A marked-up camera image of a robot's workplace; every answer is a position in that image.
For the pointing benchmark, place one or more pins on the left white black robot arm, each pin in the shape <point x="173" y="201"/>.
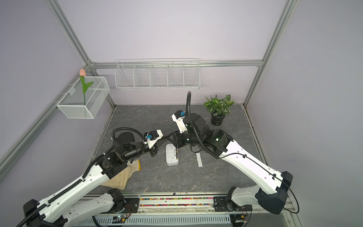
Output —
<point x="60" y="210"/>

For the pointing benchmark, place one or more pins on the beige work glove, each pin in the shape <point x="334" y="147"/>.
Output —
<point x="121" y="179"/>

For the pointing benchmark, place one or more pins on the pink artificial tulip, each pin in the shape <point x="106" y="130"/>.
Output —
<point x="85" y="86"/>

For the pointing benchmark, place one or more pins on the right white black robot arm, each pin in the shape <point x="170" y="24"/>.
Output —
<point x="272" y="187"/>

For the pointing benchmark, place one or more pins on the white digital alarm clock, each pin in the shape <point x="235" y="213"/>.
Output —
<point x="170" y="155"/>

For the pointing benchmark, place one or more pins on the white battery cover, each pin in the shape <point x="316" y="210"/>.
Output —
<point x="199" y="161"/>

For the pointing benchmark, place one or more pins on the white mesh wall basket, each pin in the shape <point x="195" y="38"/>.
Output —
<point x="72" y="103"/>

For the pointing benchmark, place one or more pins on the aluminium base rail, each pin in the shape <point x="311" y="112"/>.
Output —
<point x="181" y="203"/>

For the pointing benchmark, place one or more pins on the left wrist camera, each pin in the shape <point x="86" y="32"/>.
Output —
<point x="152" y="137"/>

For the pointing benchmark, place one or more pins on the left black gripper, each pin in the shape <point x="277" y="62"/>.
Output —
<point x="153" y="150"/>

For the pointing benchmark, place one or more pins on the green potted plant black pot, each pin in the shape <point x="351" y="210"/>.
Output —
<point x="218" y="108"/>

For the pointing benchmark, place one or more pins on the white wire wall shelf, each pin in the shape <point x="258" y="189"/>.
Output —
<point x="170" y="73"/>

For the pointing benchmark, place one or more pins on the white vented cable duct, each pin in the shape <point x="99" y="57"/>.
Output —
<point x="162" y="220"/>

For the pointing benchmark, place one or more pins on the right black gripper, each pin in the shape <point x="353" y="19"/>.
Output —
<point x="177" y="138"/>

